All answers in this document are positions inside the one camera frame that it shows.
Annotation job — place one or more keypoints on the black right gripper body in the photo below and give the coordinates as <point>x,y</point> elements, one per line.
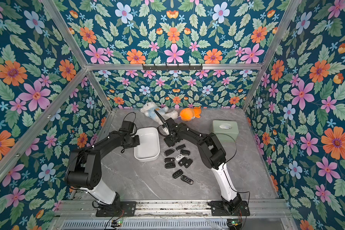
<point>170,137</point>

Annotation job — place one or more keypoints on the black car key top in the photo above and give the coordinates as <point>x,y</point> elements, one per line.
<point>181,147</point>

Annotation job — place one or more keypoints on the black shield-shaped car key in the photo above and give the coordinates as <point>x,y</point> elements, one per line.
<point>168,152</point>

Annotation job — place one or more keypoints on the white car key fob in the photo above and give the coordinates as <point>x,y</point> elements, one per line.
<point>179,157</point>

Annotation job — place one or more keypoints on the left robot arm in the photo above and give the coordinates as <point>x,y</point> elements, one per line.
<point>84,168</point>

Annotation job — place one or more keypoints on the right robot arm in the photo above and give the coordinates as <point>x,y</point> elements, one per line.
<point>211,152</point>

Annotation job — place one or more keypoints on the black key left upper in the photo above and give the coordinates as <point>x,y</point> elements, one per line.
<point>169,160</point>

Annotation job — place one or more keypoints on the black key centre pair left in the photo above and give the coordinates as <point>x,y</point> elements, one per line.
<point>182,161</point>

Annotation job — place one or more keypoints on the black key pair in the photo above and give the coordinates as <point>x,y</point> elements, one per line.
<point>188,163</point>
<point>182,161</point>

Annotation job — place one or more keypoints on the white storage tray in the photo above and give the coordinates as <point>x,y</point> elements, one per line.
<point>149,148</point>

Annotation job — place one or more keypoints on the black key left lower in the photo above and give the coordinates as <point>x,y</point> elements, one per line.
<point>170,165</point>

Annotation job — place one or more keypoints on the black key centre pair right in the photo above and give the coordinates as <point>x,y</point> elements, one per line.
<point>188,163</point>

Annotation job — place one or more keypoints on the black flip key lower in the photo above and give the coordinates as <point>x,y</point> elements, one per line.
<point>177,174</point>

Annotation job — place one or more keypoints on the black chrome key lowest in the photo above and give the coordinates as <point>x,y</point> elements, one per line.
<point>186,180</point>

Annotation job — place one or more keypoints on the green tissue box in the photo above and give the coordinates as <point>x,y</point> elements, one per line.
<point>225,130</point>

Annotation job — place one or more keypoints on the orange plush fish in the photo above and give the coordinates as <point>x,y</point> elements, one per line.
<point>189,114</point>

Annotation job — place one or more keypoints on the white plush bear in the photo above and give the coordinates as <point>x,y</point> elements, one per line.
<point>150,109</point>

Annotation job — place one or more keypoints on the black wall hook rail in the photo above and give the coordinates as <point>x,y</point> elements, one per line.
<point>170,67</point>

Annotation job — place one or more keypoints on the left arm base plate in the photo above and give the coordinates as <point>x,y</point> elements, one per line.
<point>118,208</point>

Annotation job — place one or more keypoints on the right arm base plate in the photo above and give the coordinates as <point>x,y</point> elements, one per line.
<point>220,208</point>

